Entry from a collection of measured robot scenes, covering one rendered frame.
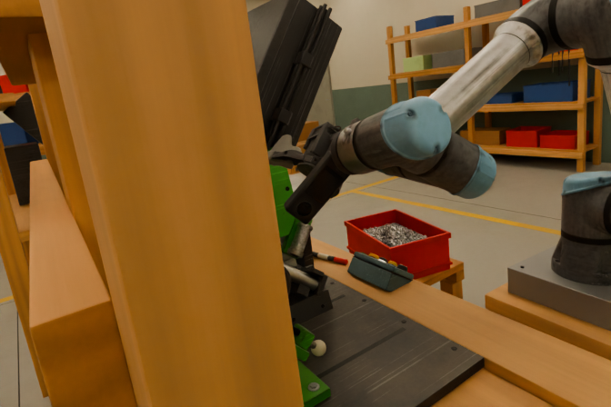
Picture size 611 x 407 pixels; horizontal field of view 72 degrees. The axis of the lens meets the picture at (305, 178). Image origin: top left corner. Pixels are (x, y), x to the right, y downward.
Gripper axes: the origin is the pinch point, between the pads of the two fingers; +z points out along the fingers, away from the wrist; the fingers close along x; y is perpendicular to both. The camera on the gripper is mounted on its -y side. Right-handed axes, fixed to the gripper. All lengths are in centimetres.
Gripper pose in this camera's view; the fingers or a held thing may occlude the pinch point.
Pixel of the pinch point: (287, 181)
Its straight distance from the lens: 79.2
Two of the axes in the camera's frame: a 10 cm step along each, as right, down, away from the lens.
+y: 4.0, -8.3, 3.8
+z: -4.9, 1.5, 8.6
